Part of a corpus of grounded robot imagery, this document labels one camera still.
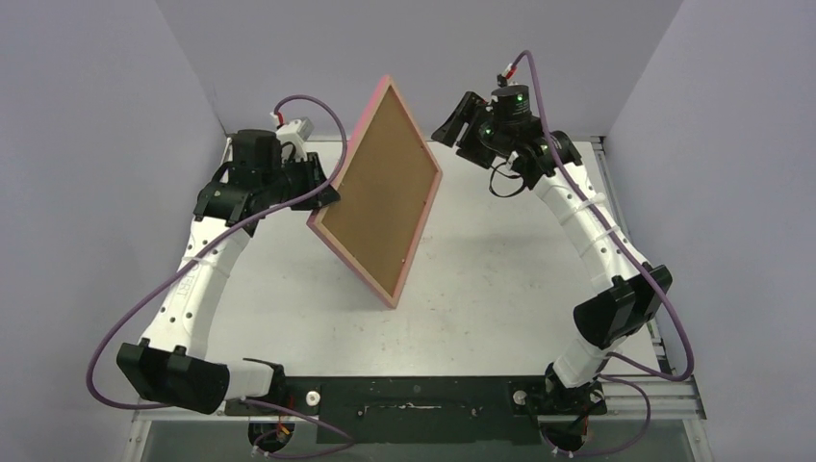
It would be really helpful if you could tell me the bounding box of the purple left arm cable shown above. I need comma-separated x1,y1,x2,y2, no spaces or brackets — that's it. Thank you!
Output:
86,94,355,459

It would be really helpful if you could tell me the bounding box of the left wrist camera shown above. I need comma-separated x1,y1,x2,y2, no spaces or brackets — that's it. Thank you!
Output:
269,112,314,143

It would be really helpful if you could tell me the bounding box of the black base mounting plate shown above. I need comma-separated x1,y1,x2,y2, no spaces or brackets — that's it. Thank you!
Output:
224,375,608,446

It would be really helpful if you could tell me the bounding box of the pink wooden photo frame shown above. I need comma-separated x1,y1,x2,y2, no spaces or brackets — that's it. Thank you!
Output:
306,74,444,311

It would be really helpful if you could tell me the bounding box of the brown backing board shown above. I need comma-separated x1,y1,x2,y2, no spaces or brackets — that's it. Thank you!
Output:
319,83,438,297

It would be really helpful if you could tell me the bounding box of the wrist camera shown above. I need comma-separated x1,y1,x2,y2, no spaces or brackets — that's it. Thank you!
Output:
496,63,517,88
269,112,314,143

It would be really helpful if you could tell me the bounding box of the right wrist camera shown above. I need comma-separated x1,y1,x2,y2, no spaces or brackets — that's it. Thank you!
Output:
496,63,517,88

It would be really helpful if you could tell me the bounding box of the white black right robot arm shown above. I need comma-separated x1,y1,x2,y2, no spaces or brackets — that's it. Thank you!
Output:
431,85,673,414

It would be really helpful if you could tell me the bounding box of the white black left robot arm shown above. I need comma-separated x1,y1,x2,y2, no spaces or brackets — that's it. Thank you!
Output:
116,122,340,415

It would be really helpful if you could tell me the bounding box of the aluminium front rail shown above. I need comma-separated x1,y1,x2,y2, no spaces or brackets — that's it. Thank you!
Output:
133,375,706,422

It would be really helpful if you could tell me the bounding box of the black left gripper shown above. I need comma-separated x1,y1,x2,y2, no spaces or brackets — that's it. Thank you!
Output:
262,152,340,211

